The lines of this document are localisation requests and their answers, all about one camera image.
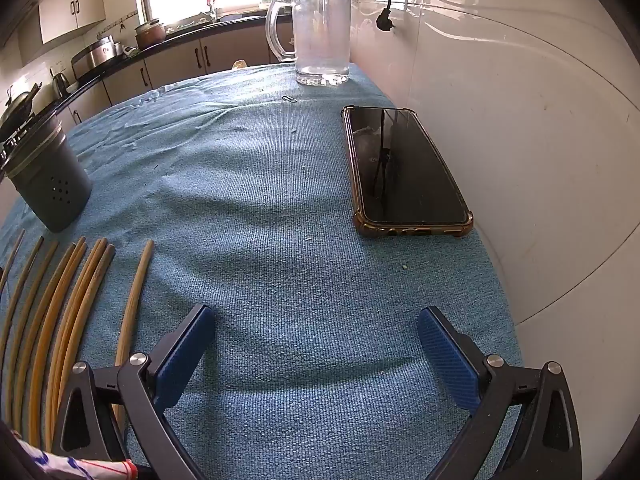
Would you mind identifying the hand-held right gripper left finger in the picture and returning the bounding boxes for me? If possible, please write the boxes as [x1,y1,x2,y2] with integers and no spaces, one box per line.
[50,304,217,480]

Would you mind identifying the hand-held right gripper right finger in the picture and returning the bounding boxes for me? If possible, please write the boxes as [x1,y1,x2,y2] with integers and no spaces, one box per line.
[416,305,583,480]

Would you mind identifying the row of bamboo chopsticks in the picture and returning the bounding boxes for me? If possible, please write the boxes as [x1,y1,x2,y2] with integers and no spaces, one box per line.
[0,230,156,456]

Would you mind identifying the dark grey chopstick holder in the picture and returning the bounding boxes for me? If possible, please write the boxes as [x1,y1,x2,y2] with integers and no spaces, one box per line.
[0,115,94,233]

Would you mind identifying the person's patterned clothing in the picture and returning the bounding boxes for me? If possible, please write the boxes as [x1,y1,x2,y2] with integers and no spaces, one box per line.
[0,420,138,480]

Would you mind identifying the blue tablecloth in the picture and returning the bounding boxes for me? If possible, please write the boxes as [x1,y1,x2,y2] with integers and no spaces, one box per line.
[0,62,523,480]

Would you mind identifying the black smartphone in clear case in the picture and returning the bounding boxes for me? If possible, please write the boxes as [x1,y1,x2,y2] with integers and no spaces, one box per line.
[341,105,474,239]

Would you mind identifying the cream lower kitchen cabinets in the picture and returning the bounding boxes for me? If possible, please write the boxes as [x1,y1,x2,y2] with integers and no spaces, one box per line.
[65,22,296,126]

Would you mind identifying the cream kitchen cabinets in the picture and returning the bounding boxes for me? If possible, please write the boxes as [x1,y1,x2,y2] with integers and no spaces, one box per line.
[65,22,296,126]
[17,0,110,66]

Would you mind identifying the black wok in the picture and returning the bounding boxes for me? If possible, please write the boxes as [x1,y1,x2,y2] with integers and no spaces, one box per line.
[0,81,43,133]

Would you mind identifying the black kitchen counter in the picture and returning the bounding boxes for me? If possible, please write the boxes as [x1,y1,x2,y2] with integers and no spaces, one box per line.
[0,10,296,146]

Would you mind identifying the silver rice cooker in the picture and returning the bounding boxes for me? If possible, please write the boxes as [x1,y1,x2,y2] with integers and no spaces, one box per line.
[71,35,123,78]

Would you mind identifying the brown clay pot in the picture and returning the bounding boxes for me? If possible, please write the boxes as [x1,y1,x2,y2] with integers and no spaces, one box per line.
[134,19,167,51]

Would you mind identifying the clear glass mug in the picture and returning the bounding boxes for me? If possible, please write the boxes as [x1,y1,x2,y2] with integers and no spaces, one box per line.
[265,0,353,87]

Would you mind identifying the cream upper kitchen cabinets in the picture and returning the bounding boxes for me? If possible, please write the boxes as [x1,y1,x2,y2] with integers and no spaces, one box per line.
[17,0,110,66]

